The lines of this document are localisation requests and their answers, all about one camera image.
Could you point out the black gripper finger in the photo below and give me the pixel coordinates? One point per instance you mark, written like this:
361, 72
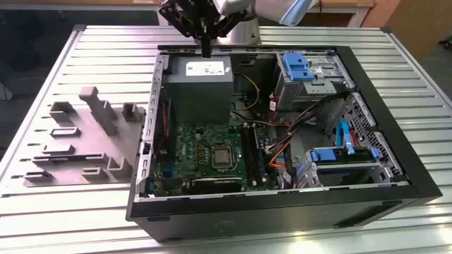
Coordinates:
176, 21
232, 25

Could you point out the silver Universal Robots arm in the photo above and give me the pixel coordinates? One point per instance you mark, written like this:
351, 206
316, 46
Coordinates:
243, 26

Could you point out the empty black RAM slot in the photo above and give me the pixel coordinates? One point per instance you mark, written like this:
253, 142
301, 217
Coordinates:
249, 156

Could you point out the blue plastic drive carrier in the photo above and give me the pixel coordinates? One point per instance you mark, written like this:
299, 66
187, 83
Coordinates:
297, 68

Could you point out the grey power supply unit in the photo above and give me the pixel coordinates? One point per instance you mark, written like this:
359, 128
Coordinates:
197, 95

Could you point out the wooden top desk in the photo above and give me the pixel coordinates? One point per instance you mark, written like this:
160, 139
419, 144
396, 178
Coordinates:
345, 4

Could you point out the silver metal drive cage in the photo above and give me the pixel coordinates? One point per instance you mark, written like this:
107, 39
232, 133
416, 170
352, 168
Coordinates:
317, 87

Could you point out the green Dell motherboard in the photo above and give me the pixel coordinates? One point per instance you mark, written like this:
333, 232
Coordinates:
191, 148

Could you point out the grey parts rack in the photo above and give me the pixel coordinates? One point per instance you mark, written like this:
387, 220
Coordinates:
92, 132

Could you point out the silver CPU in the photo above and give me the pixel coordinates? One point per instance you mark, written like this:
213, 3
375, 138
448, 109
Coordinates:
223, 156

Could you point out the brown wooden cabinet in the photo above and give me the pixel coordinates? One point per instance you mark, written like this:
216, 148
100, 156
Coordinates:
416, 26

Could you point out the hard disk in blue carrier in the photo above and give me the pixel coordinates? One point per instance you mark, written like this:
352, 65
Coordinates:
327, 154

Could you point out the black graphics card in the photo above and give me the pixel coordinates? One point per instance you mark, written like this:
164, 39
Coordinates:
216, 183

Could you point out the black open PC case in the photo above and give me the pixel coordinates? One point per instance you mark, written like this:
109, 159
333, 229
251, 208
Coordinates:
283, 209

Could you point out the silver disk bay frame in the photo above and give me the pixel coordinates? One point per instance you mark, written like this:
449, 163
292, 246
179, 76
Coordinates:
349, 168

